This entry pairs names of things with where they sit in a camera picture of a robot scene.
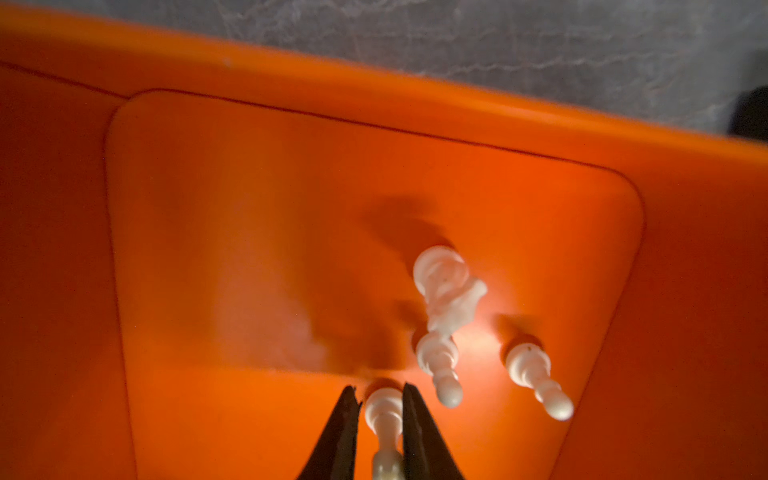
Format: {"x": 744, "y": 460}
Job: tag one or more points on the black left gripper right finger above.
{"x": 426, "y": 454}

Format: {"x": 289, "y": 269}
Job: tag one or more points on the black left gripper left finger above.
{"x": 334, "y": 455}

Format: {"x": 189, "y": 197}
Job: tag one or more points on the white pawn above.
{"x": 529, "y": 366}
{"x": 384, "y": 416}
{"x": 438, "y": 357}

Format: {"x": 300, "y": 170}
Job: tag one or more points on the white chess knight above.
{"x": 451, "y": 293}

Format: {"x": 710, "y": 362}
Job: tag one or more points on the white pawn in tray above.
{"x": 438, "y": 357}
{"x": 529, "y": 366}

